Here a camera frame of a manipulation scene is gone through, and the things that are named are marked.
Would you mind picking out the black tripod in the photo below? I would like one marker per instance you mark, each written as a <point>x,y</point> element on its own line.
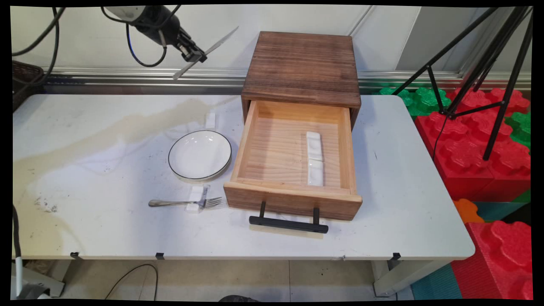
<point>508,85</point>

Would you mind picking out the silver fork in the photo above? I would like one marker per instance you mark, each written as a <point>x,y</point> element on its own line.
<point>170,203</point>

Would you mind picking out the teal foam mat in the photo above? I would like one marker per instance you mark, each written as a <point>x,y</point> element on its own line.
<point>435,284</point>

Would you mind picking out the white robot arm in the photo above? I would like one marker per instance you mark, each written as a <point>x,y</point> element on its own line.
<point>123,12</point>

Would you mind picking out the light wooden drawer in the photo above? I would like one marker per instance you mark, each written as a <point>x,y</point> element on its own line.
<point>272,148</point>

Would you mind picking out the green foam block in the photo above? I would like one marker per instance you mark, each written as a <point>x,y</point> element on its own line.
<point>522,127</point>
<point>420,100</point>

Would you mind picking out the white ceramic cutlery rest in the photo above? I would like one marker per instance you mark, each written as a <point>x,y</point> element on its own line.
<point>194,193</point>
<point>210,120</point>
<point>315,173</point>
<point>314,144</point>

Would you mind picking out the dark woven basket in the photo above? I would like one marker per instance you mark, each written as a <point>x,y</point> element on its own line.
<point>25,80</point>

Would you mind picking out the silver table knife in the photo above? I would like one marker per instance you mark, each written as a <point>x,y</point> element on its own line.
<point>221,41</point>

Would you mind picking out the orange foam block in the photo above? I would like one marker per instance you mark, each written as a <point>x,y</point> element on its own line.
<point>466,211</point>

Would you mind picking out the aluminium wall rail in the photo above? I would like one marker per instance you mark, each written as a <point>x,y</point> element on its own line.
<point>127,78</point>

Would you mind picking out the dark wooden cabinet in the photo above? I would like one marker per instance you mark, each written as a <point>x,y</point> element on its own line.
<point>301,63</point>

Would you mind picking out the white table leg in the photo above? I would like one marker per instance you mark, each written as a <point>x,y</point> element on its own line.
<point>395,278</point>

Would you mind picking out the white plate with dark rim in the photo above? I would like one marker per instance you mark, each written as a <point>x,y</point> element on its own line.
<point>199,155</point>

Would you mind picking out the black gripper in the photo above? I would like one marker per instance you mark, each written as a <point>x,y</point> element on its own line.
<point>159,23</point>

